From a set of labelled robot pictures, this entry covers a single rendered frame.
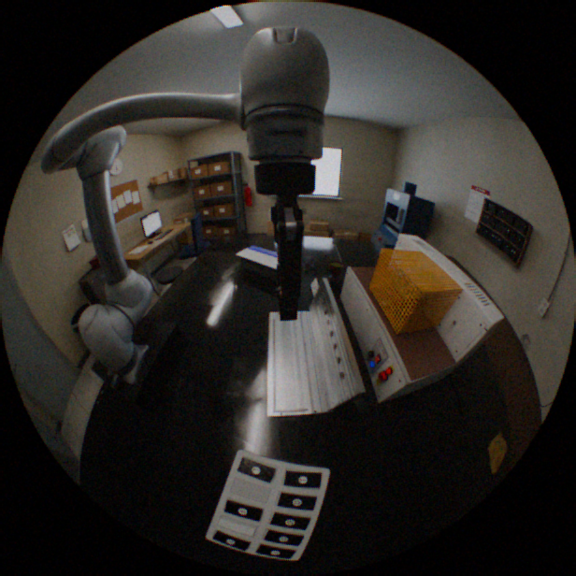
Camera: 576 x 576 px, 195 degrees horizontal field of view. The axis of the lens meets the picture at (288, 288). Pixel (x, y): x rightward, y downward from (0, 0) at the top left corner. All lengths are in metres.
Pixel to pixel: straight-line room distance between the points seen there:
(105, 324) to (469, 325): 1.11
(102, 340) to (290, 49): 0.74
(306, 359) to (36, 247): 3.00
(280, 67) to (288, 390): 0.68
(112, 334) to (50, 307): 2.30
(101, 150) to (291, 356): 0.91
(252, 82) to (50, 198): 2.90
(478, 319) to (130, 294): 1.12
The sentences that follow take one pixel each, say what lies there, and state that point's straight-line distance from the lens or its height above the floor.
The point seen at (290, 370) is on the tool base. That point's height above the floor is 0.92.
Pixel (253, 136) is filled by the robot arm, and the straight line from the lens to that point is 0.20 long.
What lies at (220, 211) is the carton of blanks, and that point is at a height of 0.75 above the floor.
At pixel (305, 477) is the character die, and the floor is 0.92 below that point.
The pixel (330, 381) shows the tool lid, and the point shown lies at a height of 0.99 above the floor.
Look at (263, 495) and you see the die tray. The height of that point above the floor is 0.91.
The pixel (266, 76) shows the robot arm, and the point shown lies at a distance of 0.21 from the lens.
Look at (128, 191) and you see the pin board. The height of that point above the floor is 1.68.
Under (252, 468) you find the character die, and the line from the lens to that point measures 0.58.
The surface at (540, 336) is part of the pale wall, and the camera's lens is 1.93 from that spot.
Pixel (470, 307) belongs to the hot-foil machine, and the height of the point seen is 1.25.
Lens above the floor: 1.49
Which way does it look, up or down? 39 degrees down
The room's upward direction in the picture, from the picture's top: straight up
